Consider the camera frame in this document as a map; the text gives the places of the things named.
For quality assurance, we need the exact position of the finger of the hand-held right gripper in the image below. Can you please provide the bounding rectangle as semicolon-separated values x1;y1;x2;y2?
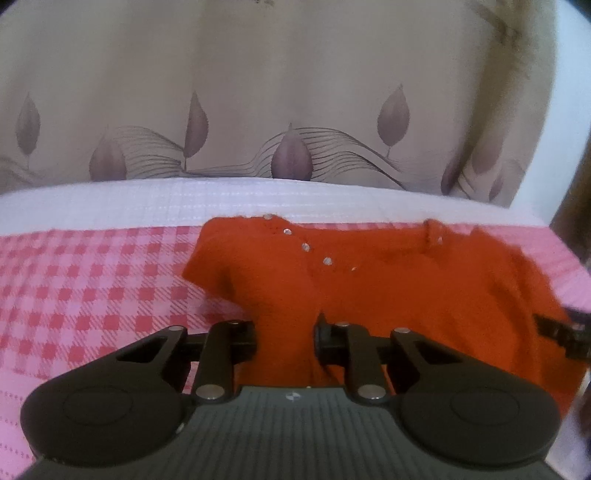
533;307;591;363

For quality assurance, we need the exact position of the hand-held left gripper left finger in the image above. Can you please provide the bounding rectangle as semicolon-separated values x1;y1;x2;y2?
113;320;258;406

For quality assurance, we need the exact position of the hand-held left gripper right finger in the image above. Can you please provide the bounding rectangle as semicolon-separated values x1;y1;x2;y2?
314;320;468;403

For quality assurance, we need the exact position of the red knitted cardigan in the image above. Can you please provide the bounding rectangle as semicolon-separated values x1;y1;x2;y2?
182;215;587;411

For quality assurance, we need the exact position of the pink checked blanket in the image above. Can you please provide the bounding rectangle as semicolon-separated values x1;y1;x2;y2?
0;178;591;480

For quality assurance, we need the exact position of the beige leaf print curtain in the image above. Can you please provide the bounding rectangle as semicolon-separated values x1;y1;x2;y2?
0;0;561;208

